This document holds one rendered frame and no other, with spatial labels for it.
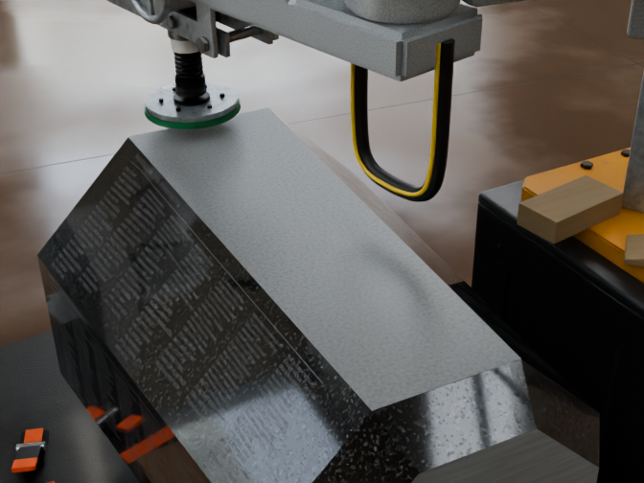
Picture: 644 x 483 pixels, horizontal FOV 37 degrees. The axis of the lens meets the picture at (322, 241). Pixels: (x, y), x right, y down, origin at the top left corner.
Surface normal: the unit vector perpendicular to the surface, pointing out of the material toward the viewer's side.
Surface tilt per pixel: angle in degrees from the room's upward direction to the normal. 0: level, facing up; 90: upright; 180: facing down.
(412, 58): 90
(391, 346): 0
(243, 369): 45
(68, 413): 0
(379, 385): 0
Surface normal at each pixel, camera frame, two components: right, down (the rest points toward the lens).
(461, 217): -0.01, -0.85
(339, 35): -0.75, 0.35
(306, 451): -0.63, -0.43
